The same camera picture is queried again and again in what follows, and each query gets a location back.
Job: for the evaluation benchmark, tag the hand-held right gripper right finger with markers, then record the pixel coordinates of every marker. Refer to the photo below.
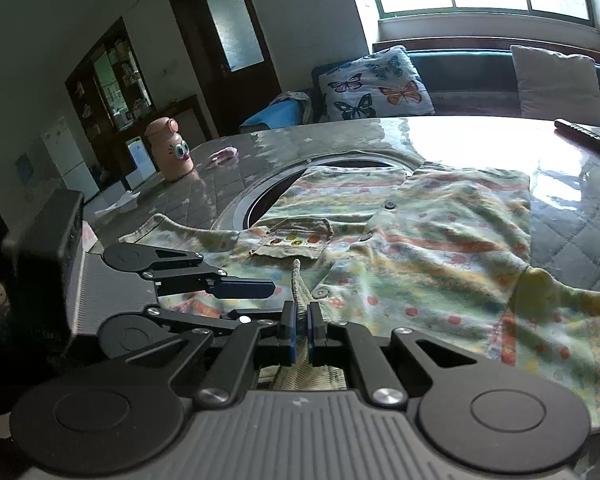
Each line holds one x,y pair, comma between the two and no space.
313,332

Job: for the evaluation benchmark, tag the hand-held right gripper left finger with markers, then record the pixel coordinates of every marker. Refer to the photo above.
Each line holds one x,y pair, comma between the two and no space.
289,332

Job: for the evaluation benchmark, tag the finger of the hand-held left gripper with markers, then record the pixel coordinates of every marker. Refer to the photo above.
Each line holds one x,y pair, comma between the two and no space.
240,288
180,321

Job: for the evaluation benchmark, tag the pastel printed shirt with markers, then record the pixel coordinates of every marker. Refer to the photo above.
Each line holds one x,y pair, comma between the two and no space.
430,260

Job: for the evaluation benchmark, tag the white paper scrap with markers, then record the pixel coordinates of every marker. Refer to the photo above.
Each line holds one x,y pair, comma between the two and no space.
117,204

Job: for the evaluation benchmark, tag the white refrigerator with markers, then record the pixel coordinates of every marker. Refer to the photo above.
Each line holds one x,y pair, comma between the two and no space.
67,160

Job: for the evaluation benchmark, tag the small pink cloth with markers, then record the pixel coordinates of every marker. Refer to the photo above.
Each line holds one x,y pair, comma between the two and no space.
222,156

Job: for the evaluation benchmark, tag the white blue box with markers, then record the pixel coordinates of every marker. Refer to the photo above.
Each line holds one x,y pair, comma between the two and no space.
141,160

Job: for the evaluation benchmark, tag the pink cartoon-eyed bottle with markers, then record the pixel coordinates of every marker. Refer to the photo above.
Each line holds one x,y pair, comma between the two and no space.
172,152

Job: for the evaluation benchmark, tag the blue cloth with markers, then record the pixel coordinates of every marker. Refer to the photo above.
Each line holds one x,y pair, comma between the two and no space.
272,115

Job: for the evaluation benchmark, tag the dark wooden cabinet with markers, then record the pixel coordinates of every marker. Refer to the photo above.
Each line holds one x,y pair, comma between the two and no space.
107,90

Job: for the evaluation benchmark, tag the butterfly print cushion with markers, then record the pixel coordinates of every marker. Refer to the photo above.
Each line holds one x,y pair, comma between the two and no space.
375,85

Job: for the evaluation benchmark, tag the dark wooden door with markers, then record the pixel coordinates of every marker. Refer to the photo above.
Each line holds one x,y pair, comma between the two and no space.
225,25

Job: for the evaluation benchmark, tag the dark bench sofa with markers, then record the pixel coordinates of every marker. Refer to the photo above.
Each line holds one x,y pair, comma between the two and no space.
470,67

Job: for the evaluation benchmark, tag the black remote control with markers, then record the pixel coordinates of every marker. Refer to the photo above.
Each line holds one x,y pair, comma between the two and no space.
587,134

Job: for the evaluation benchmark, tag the plain grey cushion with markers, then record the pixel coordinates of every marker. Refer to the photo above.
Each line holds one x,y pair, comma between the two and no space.
555,85

